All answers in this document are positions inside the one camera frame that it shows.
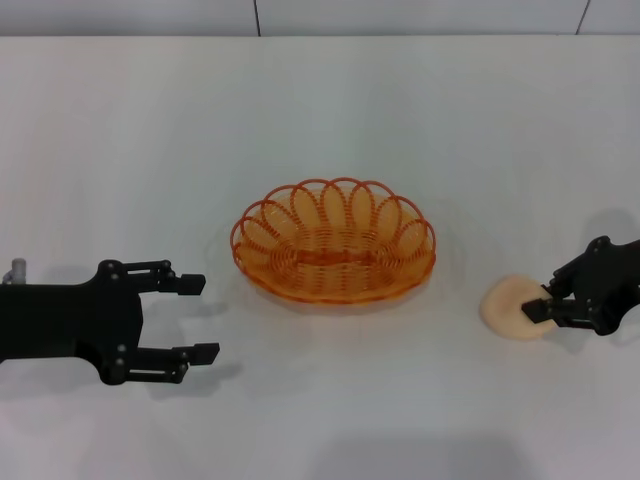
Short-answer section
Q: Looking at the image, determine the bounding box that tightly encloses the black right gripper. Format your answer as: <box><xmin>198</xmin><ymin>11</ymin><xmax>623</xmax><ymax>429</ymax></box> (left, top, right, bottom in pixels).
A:
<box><xmin>520</xmin><ymin>235</ymin><xmax>640</xmax><ymax>336</ymax></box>

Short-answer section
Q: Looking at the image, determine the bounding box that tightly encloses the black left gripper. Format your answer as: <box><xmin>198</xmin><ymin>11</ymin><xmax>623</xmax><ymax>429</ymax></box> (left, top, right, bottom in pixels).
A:
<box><xmin>0</xmin><ymin>258</ymin><xmax>222</xmax><ymax>387</ymax></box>

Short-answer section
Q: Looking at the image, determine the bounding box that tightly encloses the pale round bun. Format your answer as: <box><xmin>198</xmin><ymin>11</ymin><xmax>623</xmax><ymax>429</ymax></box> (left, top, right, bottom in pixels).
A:
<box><xmin>479</xmin><ymin>273</ymin><xmax>557</xmax><ymax>342</ymax></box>

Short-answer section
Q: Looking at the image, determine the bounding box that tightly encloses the orange woven plastic basket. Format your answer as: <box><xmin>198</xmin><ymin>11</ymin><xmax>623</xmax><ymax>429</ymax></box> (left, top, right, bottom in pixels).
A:
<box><xmin>229</xmin><ymin>176</ymin><xmax>437</xmax><ymax>305</ymax></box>

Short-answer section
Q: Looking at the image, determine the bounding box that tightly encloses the grey cable connector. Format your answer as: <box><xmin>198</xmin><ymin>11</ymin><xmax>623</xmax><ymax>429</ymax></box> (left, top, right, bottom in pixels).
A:
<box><xmin>1</xmin><ymin>256</ymin><xmax>27</xmax><ymax>286</ymax></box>

